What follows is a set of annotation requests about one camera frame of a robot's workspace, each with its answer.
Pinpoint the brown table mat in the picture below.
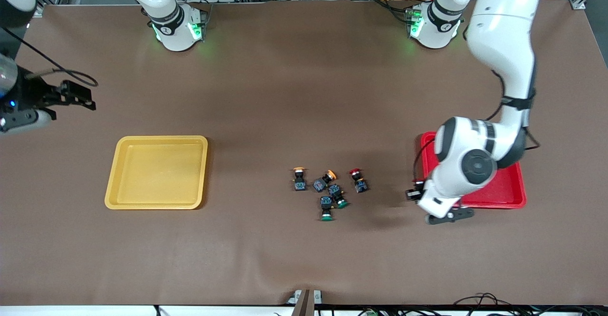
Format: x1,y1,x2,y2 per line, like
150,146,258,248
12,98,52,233
0,0,608,307

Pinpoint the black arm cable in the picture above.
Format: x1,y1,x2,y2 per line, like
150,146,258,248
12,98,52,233
412,69,542,183
0,26,99,87

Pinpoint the metal clamp bracket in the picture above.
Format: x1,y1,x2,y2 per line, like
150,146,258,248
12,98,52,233
287,289,323,316

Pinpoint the black cable bundle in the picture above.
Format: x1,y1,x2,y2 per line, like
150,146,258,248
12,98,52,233
313,292,608,316

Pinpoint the yellow plastic tray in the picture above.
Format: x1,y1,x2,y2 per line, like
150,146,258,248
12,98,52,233
104,135,209,210

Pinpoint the red plastic tray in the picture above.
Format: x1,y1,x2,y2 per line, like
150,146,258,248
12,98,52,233
420,132,527,209

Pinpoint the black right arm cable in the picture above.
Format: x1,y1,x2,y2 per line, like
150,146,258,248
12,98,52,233
0,26,99,87

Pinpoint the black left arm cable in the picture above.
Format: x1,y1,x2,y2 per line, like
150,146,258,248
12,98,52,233
412,69,542,183

